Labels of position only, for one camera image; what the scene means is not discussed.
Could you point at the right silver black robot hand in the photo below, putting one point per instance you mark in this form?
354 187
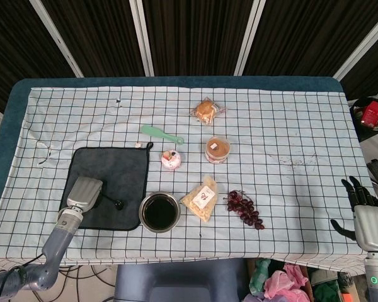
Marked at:
363 207

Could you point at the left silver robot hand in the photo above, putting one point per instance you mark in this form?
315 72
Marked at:
83 192

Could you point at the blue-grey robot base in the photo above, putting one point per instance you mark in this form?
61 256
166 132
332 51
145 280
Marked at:
176 280

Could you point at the dark grey cloth mat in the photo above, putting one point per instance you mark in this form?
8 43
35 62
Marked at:
113 185

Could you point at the steel bowl with dark liquid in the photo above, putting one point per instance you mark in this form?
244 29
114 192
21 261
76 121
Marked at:
160 211

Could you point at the red box in black bin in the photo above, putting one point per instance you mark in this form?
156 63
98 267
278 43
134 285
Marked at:
370 114

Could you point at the pink wrapped cupcake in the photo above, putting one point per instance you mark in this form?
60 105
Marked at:
171 159

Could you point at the green plastic spatula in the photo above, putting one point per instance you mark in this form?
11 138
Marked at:
160 133

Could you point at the checkered white tablecloth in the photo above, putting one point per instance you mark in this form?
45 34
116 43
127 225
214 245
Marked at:
271 176

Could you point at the pink plastic bag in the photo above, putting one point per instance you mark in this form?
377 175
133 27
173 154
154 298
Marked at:
283 283

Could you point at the bag of beige snack pieces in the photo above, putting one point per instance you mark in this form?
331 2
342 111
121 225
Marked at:
202 199

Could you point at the dark red grape bunch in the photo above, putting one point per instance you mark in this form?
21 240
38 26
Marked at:
244 209

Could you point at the green plastic bag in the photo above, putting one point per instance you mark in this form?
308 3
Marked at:
261 273

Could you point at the clear jar with orange label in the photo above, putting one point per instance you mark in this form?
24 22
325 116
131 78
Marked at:
218 149

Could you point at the wrapped round bread bun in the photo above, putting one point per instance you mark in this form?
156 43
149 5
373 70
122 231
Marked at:
207 110

